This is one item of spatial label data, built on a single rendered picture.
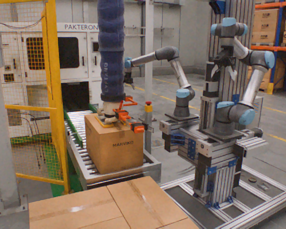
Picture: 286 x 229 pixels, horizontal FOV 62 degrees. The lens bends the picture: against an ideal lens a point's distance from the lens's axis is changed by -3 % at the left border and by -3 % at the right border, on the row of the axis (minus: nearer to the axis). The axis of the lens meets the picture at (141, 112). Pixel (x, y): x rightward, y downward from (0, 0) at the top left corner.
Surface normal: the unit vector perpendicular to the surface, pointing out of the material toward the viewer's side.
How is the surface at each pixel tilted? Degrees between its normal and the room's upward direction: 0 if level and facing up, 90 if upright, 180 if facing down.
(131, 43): 90
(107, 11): 88
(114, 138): 90
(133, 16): 90
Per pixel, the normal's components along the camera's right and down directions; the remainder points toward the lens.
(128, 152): 0.42, 0.26
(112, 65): 0.19, 0.04
